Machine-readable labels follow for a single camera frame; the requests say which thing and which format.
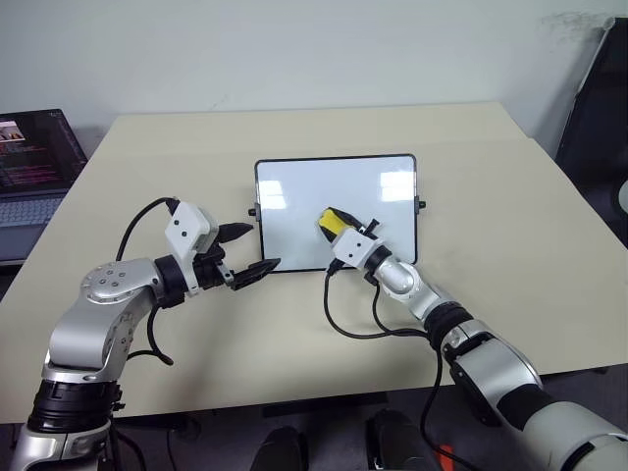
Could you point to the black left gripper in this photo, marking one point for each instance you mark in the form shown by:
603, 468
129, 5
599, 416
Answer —
211, 272

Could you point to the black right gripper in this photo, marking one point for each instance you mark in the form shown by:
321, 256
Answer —
368, 228

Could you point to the yellow whiteboard eraser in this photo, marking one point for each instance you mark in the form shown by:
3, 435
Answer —
329, 223

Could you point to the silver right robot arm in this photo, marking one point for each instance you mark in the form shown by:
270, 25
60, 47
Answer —
490, 363

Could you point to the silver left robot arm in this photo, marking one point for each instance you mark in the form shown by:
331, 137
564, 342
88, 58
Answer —
93, 338

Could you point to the black framed whiteboard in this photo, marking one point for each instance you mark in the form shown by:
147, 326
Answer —
304, 206

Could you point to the dark rounded shape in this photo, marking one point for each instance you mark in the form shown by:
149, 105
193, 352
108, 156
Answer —
395, 441
279, 451

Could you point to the grey open laptop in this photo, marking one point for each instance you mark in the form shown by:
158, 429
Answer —
29, 167

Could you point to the orange floor object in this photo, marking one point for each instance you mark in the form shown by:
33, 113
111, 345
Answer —
445, 458

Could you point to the black chair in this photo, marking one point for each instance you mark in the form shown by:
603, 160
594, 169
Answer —
596, 127

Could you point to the white round object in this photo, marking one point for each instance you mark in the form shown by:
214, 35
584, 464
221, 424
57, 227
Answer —
623, 196

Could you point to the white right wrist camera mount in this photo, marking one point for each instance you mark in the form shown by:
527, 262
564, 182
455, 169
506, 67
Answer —
355, 249

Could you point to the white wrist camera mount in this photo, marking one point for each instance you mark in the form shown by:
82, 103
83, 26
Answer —
184, 226
355, 249

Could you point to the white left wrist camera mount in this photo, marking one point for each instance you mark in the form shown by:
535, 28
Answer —
184, 226

